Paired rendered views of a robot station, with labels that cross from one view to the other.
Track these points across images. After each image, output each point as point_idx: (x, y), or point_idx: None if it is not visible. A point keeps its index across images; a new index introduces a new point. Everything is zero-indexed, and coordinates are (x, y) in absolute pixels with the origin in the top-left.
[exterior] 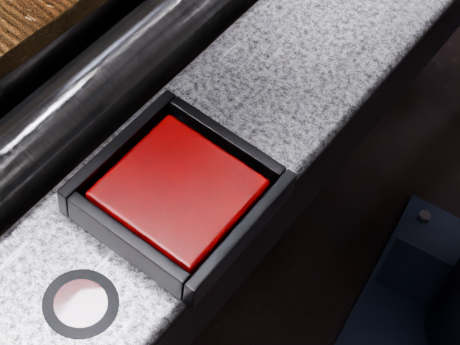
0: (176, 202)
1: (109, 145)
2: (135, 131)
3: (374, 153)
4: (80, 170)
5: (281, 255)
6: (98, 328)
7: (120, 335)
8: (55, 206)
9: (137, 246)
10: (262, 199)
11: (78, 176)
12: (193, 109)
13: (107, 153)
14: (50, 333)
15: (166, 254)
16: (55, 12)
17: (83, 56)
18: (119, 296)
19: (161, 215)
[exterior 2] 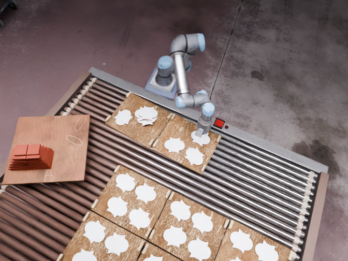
0: (220, 122)
1: (218, 126)
2: (216, 125)
3: None
4: (220, 127)
5: None
6: (227, 126)
7: (227, 125)
8: (221, 129)
9: (223, 124)
10: (218, 118)
11: (220, 127)
12: (214, 122)
13: (218, 126)
14: (228, 128)
15: (223, 122)
16: (209, 131)
17: (210, 130)
18: (225, 125)
19: (221, 123)
